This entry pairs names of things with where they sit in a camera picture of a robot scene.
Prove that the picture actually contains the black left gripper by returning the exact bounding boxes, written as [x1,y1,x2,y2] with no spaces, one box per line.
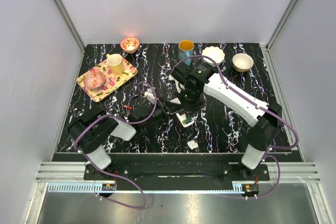
[141,96,184,130]

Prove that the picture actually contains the white remote control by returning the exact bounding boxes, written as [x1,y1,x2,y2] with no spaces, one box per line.
[170,98,195,127]

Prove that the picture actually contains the white battery cover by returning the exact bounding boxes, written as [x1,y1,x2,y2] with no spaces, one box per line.
[187,140,198,150]

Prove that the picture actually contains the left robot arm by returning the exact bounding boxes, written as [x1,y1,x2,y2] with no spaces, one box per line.
[67,98,184,180]

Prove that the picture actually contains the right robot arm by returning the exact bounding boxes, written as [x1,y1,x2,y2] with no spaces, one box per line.
[171,62,282,180]

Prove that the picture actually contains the white scalloped bowl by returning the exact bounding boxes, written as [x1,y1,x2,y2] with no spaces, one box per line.
[202,46,225,65]

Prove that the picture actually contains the blue butterfly mug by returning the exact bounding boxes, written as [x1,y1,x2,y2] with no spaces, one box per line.
[178,40,194,60]

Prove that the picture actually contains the beige bowl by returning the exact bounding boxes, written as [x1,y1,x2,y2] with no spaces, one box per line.
[232,53,254,73]

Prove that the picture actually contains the floral serving tray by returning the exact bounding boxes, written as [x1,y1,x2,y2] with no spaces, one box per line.
[77,59,138,102]

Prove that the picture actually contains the yellow cup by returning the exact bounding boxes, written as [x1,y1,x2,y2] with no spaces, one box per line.
[107,54,124,76]

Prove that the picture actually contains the red patterned small bowl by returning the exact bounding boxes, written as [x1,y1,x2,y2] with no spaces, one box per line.
[120,36,140,54]

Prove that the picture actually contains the pink patterned glass bowl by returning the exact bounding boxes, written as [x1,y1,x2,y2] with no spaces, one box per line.
[83,70,106,89]

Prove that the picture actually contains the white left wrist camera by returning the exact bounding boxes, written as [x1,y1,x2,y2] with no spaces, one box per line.
[143,89,156,104]

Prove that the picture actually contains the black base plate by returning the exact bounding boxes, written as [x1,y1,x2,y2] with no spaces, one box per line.
[83,153,271,183]

